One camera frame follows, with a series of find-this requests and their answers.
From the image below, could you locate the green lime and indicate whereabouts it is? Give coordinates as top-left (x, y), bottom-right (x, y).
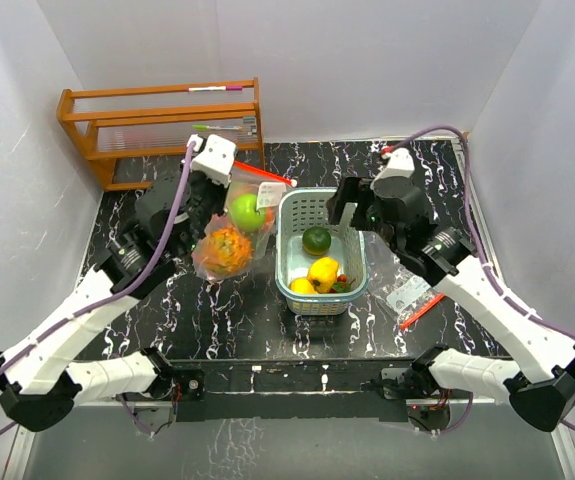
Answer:
top-left (229, 193), bottom-right (266, 233)

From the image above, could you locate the small orange pineapple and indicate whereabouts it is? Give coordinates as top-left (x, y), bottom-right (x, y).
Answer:
top-left (198, 226), bottom-right (253, 277)

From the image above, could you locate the dark green round fruit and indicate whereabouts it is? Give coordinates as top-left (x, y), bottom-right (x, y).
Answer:
top-left (301, 226), bottom-right (331, 256)

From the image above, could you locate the yellow bell pepper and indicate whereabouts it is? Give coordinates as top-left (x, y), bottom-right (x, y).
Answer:
top-left (307, 257), bottom-right (340, 294)

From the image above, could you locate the cherry tomato bunch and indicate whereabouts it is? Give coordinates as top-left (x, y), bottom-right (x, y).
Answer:
top-left (329, 274), bottom-right (355, 293)

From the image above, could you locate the yellow lemon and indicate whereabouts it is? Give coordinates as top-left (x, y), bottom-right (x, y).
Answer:
top-left (289, 277), bottom-right (317, 295)

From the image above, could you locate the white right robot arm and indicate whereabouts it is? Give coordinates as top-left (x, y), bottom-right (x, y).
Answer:
top-left (327, 176), bottom-right (575, 432)

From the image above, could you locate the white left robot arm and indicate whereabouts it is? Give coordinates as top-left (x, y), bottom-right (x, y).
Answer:
top-left (0, 171), bottom-right (229, 432)

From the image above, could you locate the green white pen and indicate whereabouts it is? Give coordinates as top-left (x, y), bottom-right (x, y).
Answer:
top-left (192, 124), bottom-right (243, 132)

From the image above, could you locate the light blue plastic basket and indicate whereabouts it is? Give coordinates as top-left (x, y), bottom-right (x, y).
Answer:
top-left (275, 187), bottom-right (368, 316)

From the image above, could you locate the wooden shelf rack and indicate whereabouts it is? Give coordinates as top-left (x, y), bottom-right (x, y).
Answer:
top-left (56, 77), bottom-right (266, 192)

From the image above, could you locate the pink white pen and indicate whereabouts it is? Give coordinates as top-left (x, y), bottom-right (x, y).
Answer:
top-left (187, 85), bottom-right (245, 93)

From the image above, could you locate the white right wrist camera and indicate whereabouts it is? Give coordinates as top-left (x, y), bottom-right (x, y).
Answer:
top-left (377, 146), bottom-right (415, 179)

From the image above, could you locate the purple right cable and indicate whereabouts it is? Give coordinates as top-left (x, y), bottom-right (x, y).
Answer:
top-left (391, 124), bottom-right (575, 444)

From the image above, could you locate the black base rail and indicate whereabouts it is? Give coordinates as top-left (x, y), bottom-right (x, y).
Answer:
top-left (116, 357), bottom-right (473, 426)

